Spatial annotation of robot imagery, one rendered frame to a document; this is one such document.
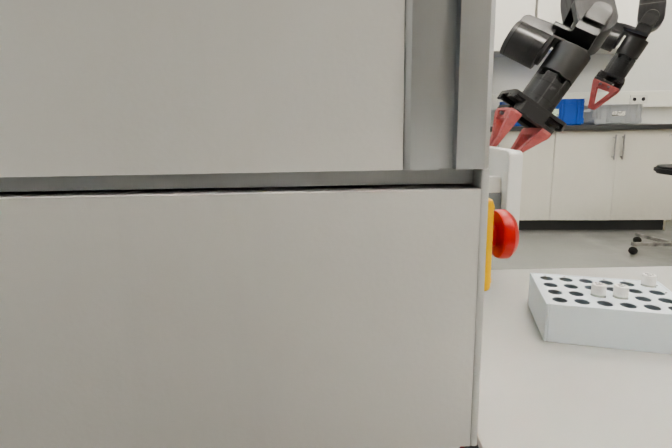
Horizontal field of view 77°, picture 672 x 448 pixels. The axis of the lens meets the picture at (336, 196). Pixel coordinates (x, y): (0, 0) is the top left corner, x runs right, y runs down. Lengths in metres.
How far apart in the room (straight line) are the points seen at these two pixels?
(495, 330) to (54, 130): 0.40
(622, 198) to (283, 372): 4.12
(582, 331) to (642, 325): 0.05
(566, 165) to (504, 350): 3.62
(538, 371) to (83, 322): 0.34
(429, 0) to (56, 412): 0.27
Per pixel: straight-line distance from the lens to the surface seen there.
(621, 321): 0.47
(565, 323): 0.46
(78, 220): 0.23
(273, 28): 0.20
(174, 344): 0.23
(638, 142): 4.27
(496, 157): 0.60
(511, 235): 0.35
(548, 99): 0.75
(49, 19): 0.23
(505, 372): 0.40
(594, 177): 4.13
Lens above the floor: 0.97
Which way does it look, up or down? 10 degrees down
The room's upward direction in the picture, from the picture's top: 1 degrees counter-clockwise
